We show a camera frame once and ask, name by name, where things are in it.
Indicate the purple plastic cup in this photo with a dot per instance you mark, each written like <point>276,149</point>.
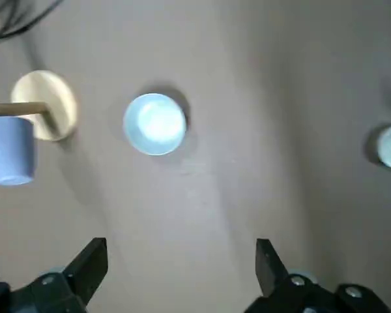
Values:
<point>11,150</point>

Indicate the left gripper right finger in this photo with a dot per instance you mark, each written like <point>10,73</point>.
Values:
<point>273,274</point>

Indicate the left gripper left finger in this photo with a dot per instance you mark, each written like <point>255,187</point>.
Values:
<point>81,270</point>

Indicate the grey round bowl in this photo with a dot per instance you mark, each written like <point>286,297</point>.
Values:
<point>154,124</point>

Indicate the wooden mug tree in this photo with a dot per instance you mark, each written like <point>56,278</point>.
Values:
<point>52,98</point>

